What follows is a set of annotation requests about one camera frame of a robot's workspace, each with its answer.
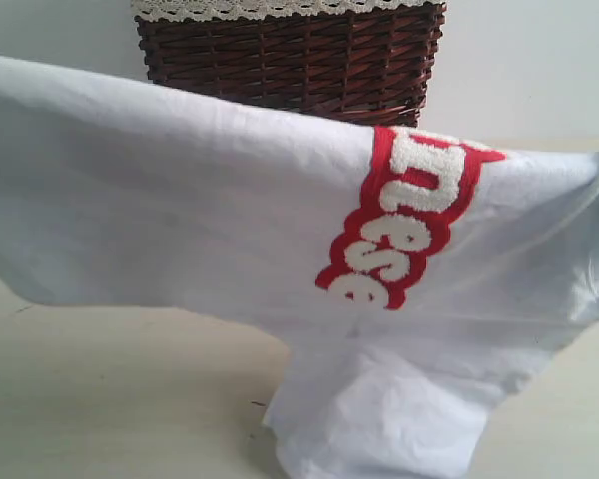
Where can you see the white t-shirt with red lettering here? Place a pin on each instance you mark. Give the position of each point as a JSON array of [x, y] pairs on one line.
[[418, 279]]

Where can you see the brown wicker basket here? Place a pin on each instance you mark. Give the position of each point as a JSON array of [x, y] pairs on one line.
[[364, 68]]

